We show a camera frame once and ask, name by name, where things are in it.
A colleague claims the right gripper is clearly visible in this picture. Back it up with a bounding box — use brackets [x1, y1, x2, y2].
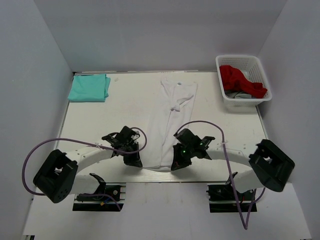
[172, 144, 196, 171]

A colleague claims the white t-shirt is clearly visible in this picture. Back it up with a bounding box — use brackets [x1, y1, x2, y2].
[140, 79, 198, 172]

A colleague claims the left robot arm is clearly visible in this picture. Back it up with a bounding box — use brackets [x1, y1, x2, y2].
[33, 126, 143, 204]

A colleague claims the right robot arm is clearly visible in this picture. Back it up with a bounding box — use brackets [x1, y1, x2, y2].
[170, 128, 295, 200]

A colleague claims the grey t-shirt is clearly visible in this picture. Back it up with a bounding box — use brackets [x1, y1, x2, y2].
[224, 90, 252, 99]

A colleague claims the folded teal t-shirt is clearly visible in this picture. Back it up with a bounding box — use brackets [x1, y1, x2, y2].
[67, 74, 111, 103]

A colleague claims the red t-shirt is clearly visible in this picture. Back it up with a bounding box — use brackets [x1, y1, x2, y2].
[219, 65, 268, 99]

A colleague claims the white plastic basket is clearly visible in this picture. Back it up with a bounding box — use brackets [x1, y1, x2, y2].
[215, 54, 272, 107]

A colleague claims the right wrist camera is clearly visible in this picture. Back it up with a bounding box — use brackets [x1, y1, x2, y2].
[199, 136, 216, 149]

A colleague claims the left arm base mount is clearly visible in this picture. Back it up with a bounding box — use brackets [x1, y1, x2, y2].
[70, 173, 126, 212]

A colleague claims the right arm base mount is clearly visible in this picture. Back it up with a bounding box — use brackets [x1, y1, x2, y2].
[206, 184, 256, 213]

